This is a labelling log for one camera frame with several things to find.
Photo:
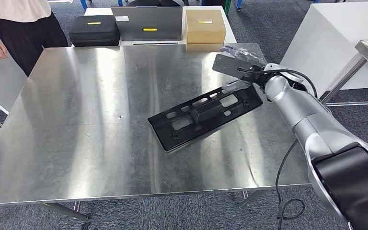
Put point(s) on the brown cardboard box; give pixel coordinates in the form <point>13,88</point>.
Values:
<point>206,30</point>

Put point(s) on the small white table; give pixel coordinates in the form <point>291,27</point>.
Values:
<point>231,35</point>

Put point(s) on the black zip case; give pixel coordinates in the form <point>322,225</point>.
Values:
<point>93,31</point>

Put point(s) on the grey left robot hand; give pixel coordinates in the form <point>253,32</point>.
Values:
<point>87,226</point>

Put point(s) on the person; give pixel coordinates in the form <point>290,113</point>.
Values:
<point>25,31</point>

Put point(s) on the grey laptop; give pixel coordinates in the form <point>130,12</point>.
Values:
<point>146,20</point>

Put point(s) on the green plastic crate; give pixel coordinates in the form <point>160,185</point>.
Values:
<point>227,6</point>

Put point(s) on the steel workbench table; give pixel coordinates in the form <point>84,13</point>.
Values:
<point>60,127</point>

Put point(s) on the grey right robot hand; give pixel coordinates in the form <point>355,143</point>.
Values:
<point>244,54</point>

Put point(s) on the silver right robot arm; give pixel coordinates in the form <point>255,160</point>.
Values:
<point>298,104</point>

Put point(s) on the black plastic part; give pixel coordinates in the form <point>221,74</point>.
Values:
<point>209,114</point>

